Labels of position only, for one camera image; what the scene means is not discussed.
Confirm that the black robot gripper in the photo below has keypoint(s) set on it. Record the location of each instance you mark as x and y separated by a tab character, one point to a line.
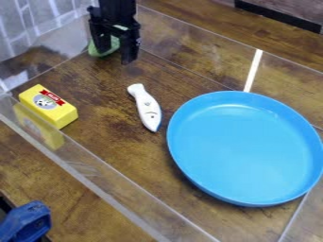
115	13

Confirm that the white toy fish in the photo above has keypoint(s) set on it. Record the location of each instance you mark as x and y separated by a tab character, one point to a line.
148	108

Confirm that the blue round plastic tray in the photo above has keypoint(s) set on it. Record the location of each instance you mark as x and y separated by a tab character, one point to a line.
245	148

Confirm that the green bumpy toy vegetable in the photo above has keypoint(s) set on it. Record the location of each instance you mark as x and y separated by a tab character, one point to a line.
115	47

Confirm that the grey checkered cloth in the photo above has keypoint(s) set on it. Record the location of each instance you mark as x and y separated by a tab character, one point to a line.
25	19

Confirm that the yellow toy butter box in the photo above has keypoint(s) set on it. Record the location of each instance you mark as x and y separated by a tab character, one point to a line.
49	106

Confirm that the black bar in background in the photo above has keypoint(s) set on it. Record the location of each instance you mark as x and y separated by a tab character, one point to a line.
279	16

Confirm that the clear acrylic enclosure wall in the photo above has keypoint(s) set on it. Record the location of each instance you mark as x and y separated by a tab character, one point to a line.
103	171

